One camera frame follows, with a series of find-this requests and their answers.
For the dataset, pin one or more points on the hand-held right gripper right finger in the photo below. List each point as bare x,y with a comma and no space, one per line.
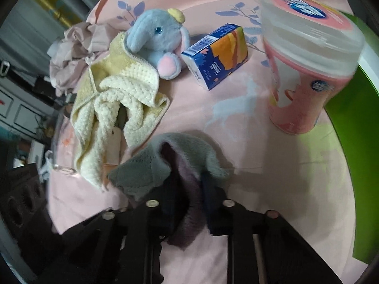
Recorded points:
237,222

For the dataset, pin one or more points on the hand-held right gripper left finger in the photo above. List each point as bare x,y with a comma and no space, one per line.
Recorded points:
142,227

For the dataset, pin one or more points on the purple fuzzy cloth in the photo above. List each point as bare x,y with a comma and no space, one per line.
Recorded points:
189,222

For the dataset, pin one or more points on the green knit cloth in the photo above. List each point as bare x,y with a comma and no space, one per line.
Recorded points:
142,165

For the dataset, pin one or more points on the yellow knit towel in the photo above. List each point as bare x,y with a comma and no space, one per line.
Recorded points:
118,88

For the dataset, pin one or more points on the green storage box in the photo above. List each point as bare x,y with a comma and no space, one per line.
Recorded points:
355,142

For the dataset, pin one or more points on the blue tissue pack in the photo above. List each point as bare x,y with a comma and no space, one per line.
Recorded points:
219,56

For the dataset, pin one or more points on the blue elephant plush toy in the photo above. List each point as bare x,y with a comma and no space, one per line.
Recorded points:
154,32

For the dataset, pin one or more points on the pink printed bedsheet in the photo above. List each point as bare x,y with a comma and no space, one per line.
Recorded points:
251,183

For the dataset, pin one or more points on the clear glass bottle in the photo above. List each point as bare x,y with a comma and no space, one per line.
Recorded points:
63,170

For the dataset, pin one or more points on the white cabinet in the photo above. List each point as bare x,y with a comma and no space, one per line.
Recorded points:
17,109

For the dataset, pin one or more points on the pink wet wipes canister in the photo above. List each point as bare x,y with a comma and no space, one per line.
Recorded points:
296,94

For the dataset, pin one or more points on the crumpled beige cloth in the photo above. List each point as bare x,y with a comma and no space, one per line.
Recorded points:
71,53

